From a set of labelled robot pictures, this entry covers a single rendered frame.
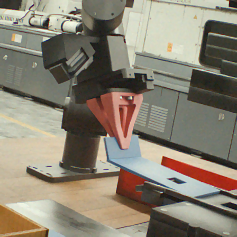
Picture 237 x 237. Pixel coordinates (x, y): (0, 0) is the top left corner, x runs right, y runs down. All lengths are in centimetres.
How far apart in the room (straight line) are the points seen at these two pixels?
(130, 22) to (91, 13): 886
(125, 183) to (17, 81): 750
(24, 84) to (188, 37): 287
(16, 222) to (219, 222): 22
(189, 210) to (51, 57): 26
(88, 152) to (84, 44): 31
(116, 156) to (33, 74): 737
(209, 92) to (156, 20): 605
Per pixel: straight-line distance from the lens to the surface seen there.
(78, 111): 98
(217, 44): 65
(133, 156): 80
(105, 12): 73
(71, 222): 73
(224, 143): 597
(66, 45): 73
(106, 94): 76
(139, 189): 71
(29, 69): 821
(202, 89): 61
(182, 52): 636
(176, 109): 634
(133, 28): 953
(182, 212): 63
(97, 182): 102
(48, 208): 77
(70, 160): 102
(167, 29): 653
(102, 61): 77
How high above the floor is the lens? 116
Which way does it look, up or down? 8 degrees down
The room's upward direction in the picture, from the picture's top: 10 degrees clockwise
